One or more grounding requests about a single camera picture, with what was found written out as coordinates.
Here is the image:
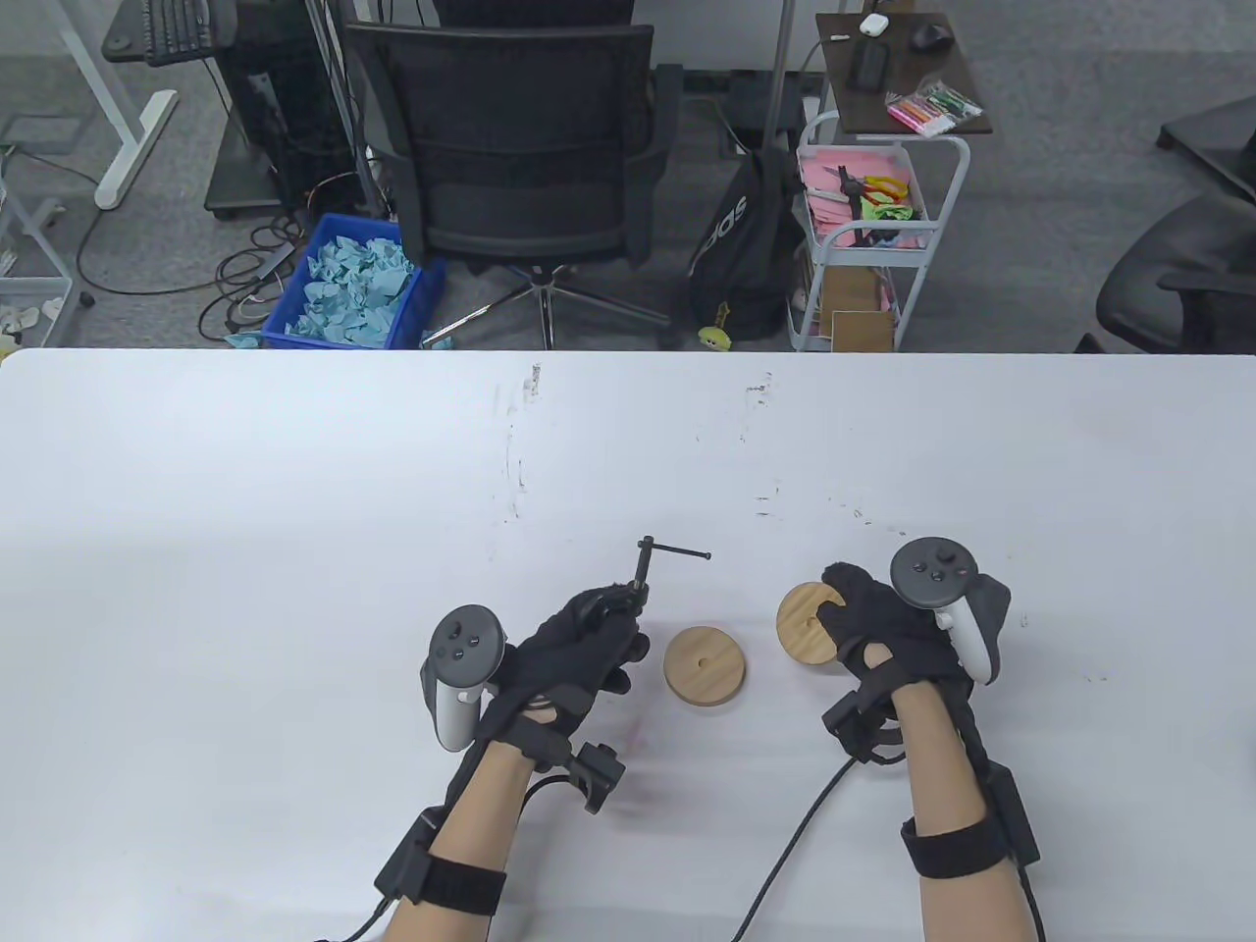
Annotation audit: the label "person's right hand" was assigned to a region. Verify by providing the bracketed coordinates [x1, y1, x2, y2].
[818, 561, 982, 705]

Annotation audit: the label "person's left hand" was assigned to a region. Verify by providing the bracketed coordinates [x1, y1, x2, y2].
[469, 585, 652, 778]

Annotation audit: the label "round wooden disc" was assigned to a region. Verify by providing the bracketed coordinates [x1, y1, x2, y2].
[775, 580, 848, 667]
[662, 625, 748, 707]

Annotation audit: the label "black metal clamp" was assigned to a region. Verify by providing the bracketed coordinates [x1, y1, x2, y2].
[579, 536, 713, 631]

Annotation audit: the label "person's right forearm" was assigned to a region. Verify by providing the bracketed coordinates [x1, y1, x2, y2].
[891, 682, 1023, 942]

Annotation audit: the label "person's left forearm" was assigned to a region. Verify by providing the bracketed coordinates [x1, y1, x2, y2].
[377, 741, 533, 942]

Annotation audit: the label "grey white handheld controller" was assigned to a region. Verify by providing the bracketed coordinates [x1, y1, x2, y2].
[889, 536, 1013, 686]
[421, 604, 510, 755]

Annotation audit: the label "brown cardboard pieces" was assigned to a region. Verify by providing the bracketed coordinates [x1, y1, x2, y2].
[818, 263, 900, 352]

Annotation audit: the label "blue plastic bin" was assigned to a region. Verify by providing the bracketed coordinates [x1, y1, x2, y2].
[262, 212, 448, 350]

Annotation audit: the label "black backpack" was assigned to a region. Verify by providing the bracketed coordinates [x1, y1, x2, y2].
[686, 147, 802, 343]

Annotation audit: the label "pile of crumpled blue paper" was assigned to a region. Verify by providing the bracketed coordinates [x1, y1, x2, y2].
[292, 234, 417, 346]

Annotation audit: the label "white rolling cart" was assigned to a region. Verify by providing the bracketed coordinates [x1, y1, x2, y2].
[787, 110, 972, 353]

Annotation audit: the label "black mesh office chair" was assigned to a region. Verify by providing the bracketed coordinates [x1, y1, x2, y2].
[342, 17, 688, 350]

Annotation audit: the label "brown side table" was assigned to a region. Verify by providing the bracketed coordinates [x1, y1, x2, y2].
[815, 10, 995, 137]

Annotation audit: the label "pack of coloured markers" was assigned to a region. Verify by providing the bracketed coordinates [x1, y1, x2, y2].
[885, 82, 983, 134]

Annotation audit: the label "black computer tower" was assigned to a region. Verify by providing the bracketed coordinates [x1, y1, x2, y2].
[204, 37, 337, 223]

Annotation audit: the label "white desk leg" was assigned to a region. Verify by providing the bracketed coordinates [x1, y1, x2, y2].
[57, 0, 181, 211]

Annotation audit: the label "black keyboard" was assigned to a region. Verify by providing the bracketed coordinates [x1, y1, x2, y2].
[139, 0, 240, 69]

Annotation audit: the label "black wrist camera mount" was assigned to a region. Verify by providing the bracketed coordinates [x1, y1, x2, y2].
[821, 685, 910, 765]
[528, 720, 628, 816]

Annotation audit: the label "black braided cable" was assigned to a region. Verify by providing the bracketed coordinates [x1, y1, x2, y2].
[730, 754, 857, 942]

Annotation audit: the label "black arm strap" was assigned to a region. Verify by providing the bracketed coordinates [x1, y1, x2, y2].
[374, 806, 509, 919]
[900, 765, 1042, 880]

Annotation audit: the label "black thin cable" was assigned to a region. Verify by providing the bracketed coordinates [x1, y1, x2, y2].
[332, 901, 395, 942]

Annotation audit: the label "yellow handled scissors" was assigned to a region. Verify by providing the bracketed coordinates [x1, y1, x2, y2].
[836, 164, 911, 203]

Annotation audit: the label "tangle of floor cables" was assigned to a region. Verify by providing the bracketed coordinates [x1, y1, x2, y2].
[74, 172, 307, 341]

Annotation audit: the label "metal post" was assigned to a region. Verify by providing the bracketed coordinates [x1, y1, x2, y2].
[764, 0, 797, 154]

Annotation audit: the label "white wire rack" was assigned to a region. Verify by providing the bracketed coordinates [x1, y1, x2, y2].
[0, 145, 76, 350]

